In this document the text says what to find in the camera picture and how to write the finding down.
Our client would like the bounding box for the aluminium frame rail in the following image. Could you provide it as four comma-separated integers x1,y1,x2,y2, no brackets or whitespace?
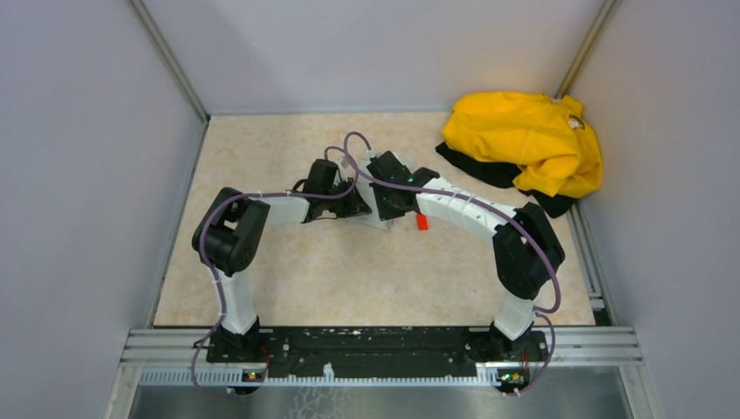
120,326,643,388

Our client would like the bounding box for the small red block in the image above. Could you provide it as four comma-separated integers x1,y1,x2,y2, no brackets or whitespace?
415,214,429,231

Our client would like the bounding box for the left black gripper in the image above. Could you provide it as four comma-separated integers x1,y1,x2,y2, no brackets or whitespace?
322,178,372,219

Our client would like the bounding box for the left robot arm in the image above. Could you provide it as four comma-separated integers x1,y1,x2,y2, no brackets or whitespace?
192,159,373,361

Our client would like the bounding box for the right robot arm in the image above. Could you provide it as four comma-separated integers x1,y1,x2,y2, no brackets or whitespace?
360,151,565,360

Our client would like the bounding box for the yellow garment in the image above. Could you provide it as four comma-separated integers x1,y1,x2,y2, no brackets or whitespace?
442,91,604,199

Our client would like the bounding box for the white cardboard box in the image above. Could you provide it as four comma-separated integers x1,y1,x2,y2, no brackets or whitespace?
335,157,393,230

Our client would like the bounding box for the black garment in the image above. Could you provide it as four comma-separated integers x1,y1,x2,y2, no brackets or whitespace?
435,141,578,218

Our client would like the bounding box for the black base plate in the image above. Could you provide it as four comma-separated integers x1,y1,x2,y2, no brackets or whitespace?
201,326,548,379

